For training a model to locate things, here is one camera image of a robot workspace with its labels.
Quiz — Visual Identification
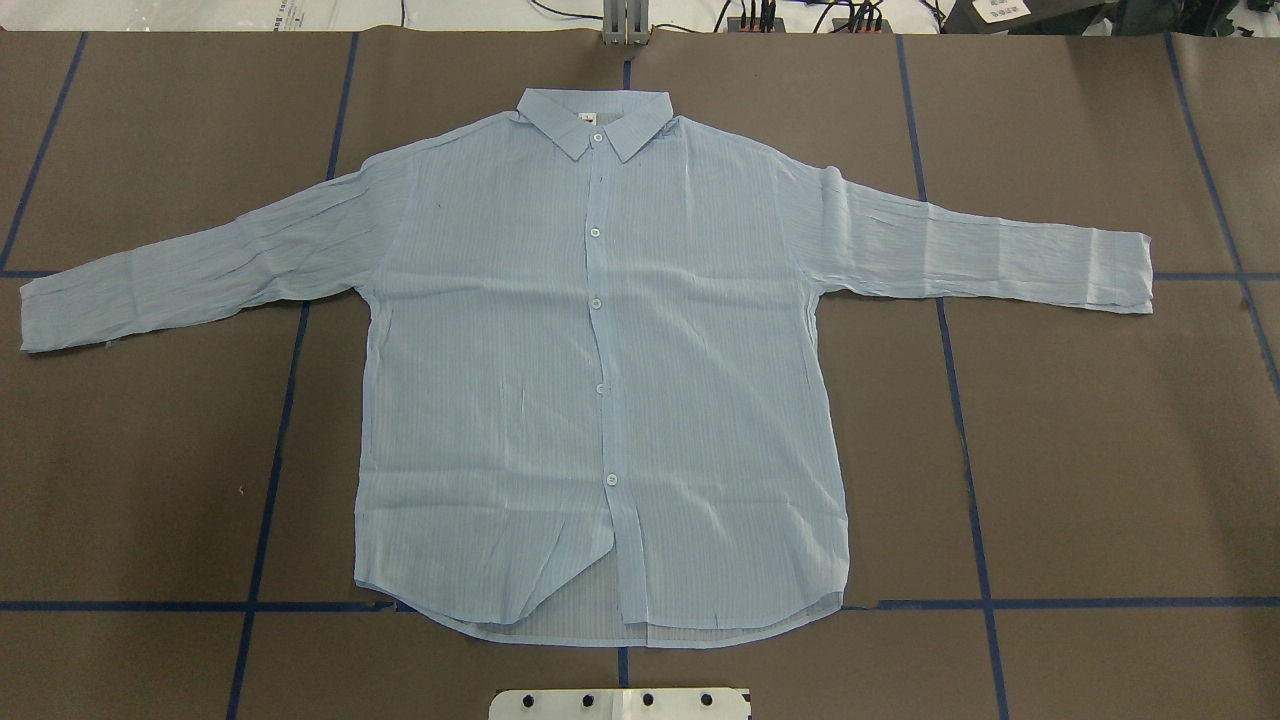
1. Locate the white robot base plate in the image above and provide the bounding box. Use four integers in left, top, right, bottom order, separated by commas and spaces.
488, 687, 753, 719

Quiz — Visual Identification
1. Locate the light blue button-up shirt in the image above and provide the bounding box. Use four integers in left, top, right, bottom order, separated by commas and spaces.
20, 88, 1153, 650

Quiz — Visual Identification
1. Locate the grey aluminium post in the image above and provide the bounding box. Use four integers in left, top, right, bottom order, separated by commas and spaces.
602, 0, 652, 46

